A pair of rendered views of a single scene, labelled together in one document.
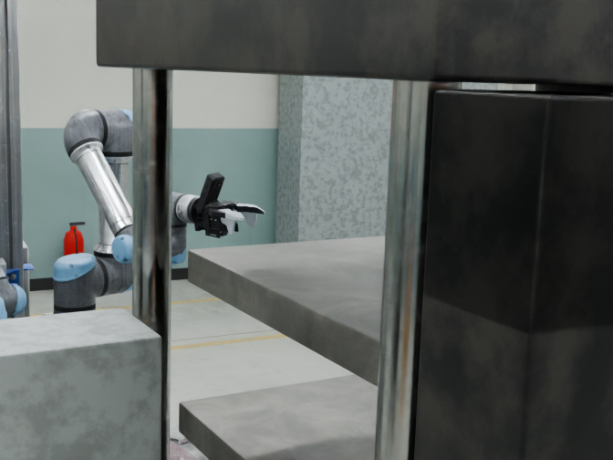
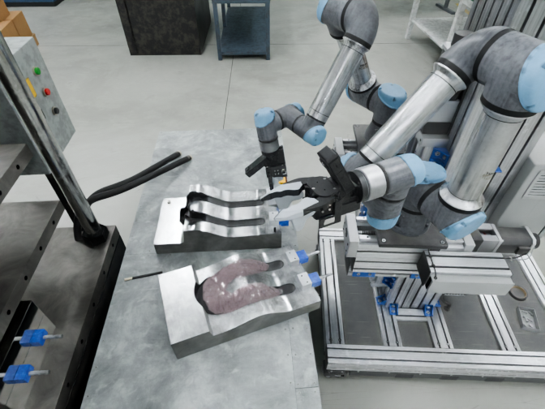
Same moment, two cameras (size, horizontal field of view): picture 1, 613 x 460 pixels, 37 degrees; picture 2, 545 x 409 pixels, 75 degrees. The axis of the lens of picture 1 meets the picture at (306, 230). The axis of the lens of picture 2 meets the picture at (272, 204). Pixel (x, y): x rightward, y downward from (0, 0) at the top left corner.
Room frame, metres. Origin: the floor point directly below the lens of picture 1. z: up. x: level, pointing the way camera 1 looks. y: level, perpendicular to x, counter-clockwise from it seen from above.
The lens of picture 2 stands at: (2.49, -0.30, 1.95)
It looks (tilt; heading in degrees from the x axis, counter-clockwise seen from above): 45 degrees down; 116
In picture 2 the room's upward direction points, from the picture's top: straight up
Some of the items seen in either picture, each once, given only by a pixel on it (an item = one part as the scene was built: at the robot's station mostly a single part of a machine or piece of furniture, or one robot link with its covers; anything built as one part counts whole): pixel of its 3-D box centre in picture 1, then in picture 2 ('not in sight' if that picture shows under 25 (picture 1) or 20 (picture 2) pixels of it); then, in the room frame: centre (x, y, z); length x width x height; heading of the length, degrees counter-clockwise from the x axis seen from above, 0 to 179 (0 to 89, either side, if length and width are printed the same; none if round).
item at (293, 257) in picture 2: not in sight; (303, 256); (2.23, 0.48, 0.86); 0.13 x 0.05 x 0.05; 47
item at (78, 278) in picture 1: (77, 278); (422, 185); (2.54, 0.65, 1.20); 0.13 x 0.12 x 0.14; 140
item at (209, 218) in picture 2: not in sight; (221, 208); (1.86, 0.51, 0.92); 0.35 x 0.16 x 0.09; 30
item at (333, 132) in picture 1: (338, 167); not in sight; (8.09, -0.27, 0.98); 1.00 x 0.47 x 1.95; 117
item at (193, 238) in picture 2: not in sight; (219, 216); (1.84, 0.51, 0.87); 0.50 x 0.26 x 0.14; 30
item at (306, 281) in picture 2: not in sight; (315, 278); (2.31, 0.41, 0.86); 0.13 x 0.05 x 0.05; 47
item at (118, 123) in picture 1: (112, 203); (481, 153); (2.64, 0.57, 1.41); 0.15 x 0.12 x 0.55; 140
